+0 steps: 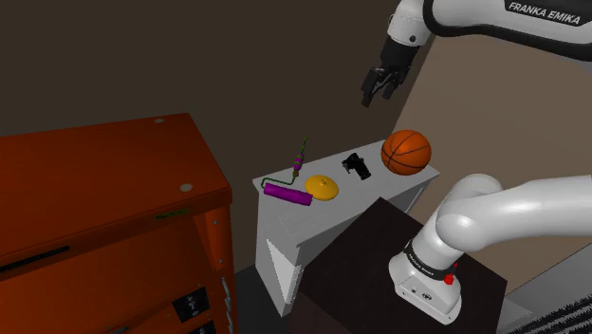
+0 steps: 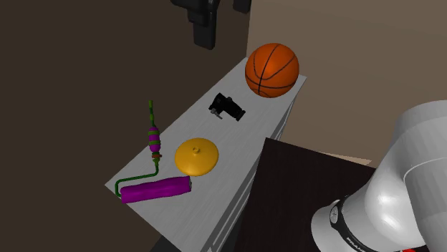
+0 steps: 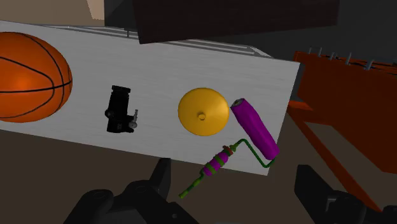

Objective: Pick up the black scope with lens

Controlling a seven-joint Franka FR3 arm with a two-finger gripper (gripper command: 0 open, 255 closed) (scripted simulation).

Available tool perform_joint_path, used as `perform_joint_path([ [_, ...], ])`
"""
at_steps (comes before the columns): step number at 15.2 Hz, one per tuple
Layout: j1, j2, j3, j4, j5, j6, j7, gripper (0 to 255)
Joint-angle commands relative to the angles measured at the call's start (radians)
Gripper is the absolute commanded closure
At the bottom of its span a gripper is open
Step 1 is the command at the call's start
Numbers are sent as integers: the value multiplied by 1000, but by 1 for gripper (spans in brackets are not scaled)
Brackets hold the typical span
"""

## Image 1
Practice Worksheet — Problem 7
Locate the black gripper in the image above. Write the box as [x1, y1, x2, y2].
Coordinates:
[361, 35, 421, 108]

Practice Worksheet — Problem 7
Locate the orange basketball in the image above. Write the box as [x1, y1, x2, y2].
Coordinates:
[380, 129, 433, 176]

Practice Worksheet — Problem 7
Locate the small black gadget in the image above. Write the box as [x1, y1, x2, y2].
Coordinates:
[341, 152, 373, 181]

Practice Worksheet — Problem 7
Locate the yellow round lid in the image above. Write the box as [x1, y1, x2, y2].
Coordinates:
[304, 175, 341, 202]

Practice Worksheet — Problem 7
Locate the purple paint roller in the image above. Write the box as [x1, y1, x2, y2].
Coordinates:
[260, 136, 314, 208]

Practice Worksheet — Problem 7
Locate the white table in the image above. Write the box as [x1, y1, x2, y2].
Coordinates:
[251, 139, 441, 319]

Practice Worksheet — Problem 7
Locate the dark robot stand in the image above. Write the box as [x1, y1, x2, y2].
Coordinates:
[287, 195, 509, 334]

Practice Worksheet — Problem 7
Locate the orange wooden cabinet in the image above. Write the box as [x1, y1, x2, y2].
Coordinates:
[0, 112, 238, 334]

